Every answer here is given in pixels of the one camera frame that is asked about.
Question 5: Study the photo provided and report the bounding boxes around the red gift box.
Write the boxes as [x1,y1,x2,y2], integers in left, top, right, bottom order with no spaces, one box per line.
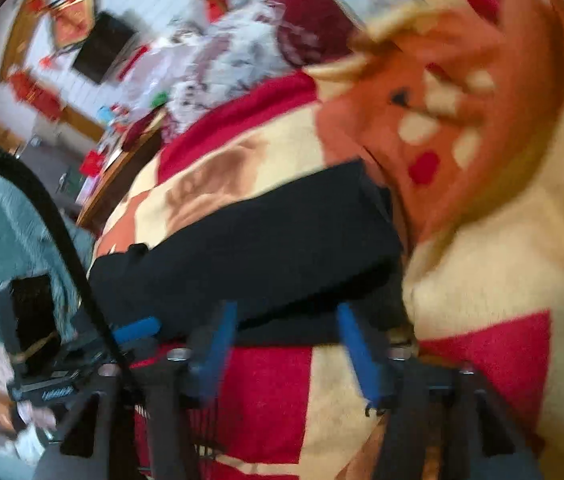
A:
[81,150,105,176]

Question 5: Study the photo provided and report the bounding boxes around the floral white maroon cushion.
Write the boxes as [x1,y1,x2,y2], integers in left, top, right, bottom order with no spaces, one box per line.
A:
[162,0,363,146]

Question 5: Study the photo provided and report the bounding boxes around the black flat television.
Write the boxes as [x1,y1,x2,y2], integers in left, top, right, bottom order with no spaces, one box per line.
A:
[72,10,139,85]

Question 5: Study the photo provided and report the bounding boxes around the dark red cloth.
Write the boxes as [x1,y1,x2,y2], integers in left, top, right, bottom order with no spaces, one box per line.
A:
[124,110,165,148]

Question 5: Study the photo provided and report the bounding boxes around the black pants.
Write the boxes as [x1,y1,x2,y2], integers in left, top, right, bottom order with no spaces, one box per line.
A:
[87,159,405,348]

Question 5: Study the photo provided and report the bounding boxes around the clear plastic bag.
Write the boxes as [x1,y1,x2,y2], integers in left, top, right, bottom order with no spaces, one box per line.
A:
[122,25,203,111]

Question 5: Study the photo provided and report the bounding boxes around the framed red wall decoration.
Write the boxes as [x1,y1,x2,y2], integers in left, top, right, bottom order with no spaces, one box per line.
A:
[44,0,98,53]

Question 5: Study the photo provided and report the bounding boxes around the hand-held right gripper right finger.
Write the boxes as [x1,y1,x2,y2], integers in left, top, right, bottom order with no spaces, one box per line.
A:
[337,302,545,480]

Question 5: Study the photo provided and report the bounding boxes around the black ribbed cable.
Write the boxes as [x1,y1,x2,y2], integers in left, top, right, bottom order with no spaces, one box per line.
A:
[0,137,138,401]

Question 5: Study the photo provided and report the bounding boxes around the wooden table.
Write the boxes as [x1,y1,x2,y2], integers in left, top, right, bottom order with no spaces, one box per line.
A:
[77,110,168,236]

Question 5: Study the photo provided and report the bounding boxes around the red hanging knot ornament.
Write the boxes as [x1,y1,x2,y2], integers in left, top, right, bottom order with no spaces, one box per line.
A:
[7,70,63,121]

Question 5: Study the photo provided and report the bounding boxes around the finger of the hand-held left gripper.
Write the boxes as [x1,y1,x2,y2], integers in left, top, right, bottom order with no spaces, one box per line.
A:
[112,316,159,346]

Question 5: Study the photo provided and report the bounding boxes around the teal fluffy cloth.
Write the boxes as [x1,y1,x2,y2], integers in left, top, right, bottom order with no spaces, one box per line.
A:
[0,172,95,341]

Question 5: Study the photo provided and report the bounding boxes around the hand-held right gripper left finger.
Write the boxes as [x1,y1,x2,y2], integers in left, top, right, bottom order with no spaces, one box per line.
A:
[32,301,239,480]

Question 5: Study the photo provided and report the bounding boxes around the red orange printed blanket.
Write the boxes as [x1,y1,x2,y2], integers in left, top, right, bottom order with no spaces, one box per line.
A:
[92,0,564,480]

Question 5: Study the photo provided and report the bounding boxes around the grey refrigerator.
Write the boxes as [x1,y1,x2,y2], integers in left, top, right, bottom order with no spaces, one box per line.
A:
[22,132,83,196]

